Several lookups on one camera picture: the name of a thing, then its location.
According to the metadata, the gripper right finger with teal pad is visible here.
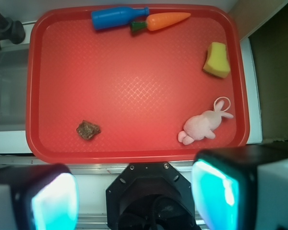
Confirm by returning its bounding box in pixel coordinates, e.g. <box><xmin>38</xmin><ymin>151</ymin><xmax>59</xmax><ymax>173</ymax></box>
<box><xmin>191</xmin><ymin>143</ymin><xmax>288</xmax><ymax>230</ymax></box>

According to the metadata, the blue toy bottle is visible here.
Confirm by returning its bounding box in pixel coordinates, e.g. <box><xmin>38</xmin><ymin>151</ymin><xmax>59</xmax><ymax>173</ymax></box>
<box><xmin>91</xmin><ymin>7</ymin><xmax>150</xmax><ymax>30</ymax></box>

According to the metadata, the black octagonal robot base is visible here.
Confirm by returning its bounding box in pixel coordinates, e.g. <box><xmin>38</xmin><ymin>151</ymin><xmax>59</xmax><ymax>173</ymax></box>
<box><xmin>106</xmin><ymin>162</ymin><xmax>200</xmax><ymax>230</ymax></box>

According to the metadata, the brown rock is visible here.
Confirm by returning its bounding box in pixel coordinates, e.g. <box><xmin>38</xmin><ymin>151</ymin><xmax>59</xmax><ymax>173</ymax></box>
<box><xmin>76</xmin><ymin>120</ymin><xmax>101</xmax><ymax>140</ymax></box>

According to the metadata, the yellow sponge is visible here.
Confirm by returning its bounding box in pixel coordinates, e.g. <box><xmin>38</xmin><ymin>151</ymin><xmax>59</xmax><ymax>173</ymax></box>
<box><xmin>203</xmin><ymin>42</ymin><xmax>230</xmax><ymax>78</ymax></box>

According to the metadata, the orange toy carrot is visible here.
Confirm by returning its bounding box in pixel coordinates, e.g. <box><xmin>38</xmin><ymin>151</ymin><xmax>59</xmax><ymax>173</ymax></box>
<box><xmin>130</xmin><ymin>12</ymin><xmax>191</xmax><ymax>34</ymax></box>

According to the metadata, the pink plush bunny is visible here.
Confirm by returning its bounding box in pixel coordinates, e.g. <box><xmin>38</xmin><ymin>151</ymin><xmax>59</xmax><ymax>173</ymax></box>
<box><xmin>177</xmin><ymin>96</ymin><xmax>234</xmax><ymax>146</ymax></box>

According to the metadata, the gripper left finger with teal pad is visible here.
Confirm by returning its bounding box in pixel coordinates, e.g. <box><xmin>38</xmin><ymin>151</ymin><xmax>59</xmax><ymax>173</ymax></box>
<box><xmin>0</xmin><ymin>164</ymin><xmax>79</xmax><ymax>230</ymax></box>

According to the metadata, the red plastic tray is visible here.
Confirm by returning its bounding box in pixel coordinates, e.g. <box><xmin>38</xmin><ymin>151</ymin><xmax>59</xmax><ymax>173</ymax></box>
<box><xmin>25</xmin><ymin>5</ymin><xmax>250</xmax><ymax>163</ymax></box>

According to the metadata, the metal sink basin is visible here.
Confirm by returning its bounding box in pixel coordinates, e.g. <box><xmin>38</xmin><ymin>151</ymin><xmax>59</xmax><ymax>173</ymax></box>
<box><xmin>0</xmin><ymin>49</ymin><xmax>28</xmax><ymax>131</ymax></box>

